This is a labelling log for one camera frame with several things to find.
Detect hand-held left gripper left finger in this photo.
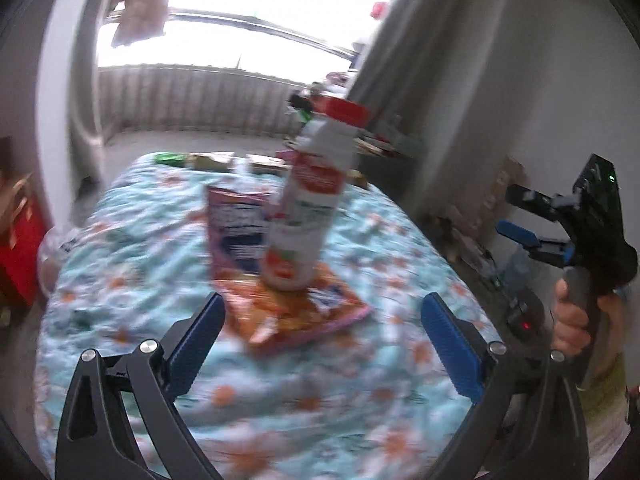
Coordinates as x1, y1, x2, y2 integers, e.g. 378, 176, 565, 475
55, 291, 227, 480

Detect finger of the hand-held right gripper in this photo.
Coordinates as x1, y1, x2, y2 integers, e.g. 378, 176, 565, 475
505, 184, 576, 222
495, 219, 575, 267

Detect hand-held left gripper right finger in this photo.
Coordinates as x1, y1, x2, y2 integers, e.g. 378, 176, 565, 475
420, 291, 590, 480

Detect white bottle with red cap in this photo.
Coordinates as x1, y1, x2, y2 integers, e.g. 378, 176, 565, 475
262, 96, 372, 292

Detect person's right hand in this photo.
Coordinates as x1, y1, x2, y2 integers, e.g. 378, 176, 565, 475
551, 277, 628, 362

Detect brown cardboard box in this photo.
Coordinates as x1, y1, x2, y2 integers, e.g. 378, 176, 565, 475
482, 154, 531, 226

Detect blue water jug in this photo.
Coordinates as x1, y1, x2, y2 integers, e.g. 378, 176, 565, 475
497, 247, 543, 293

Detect black appliance with red light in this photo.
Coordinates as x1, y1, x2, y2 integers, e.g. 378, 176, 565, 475
505, 287, 546, 343

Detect orange purple snack bag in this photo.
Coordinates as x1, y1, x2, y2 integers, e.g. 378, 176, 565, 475
205, 184, 374, 357

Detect floral teal blanket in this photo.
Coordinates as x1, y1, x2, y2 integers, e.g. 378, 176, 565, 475
35, 152, 503, 480

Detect clear plastic bag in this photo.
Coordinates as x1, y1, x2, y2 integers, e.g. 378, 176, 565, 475
37, 227, 81, 301

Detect grey curtain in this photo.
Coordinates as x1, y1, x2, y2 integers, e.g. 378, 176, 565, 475
345, 0, 506, 161

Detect red box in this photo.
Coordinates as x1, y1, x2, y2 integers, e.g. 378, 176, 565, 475
0, 192, 49, 307

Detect balcony railing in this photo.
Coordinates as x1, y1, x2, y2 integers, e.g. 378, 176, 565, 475
97, 62, 321, 137

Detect hanging beige cloth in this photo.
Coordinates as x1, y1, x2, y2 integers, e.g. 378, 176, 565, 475
111, 0, 169, 49

